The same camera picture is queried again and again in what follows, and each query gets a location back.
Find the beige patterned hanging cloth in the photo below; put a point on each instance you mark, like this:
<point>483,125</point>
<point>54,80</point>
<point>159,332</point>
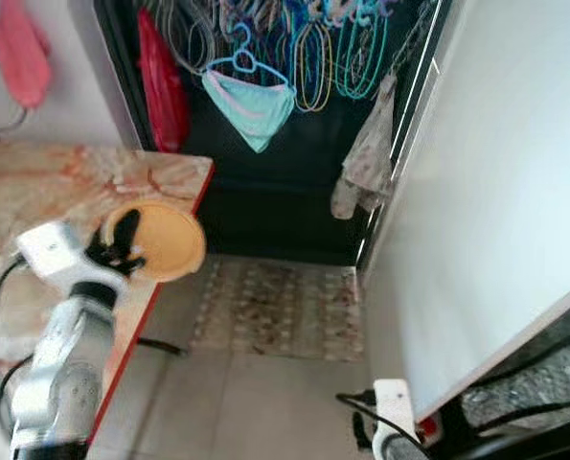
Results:
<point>366,153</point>

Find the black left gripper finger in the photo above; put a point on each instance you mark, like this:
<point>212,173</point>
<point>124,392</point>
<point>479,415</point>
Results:
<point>126,232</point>

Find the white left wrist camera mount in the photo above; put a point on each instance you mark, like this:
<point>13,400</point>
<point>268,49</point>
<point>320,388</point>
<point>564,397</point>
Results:
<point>50,251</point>

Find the pink hanging cloth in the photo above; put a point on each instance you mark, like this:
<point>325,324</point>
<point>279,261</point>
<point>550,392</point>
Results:
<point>21,57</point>

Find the red hanging cloth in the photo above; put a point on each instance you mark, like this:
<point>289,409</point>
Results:
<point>162,88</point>

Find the white fridge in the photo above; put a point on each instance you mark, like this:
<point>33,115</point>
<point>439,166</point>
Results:
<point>495,192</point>

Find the patterned floor mat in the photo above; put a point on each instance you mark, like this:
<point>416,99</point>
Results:
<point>275,311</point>

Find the teal underwear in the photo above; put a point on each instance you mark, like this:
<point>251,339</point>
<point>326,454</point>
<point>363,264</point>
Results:
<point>251,110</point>

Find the marble table with red edge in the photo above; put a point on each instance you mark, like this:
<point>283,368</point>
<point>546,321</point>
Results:
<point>35,192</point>

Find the speckled grey stone ledge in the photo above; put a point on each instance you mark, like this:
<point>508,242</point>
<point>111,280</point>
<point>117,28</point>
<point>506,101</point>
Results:
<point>524,379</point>

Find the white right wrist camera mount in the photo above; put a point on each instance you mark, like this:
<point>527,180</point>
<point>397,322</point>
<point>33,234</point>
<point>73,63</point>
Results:
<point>395,402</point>

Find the light blue clothes hanger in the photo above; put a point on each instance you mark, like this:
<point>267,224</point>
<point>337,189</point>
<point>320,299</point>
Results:
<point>243,59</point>

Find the black door frame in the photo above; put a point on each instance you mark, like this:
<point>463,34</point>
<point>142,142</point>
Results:
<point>117,67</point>

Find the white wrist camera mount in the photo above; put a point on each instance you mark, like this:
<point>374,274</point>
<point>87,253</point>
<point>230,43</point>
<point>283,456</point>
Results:
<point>50,251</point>
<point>395,402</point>

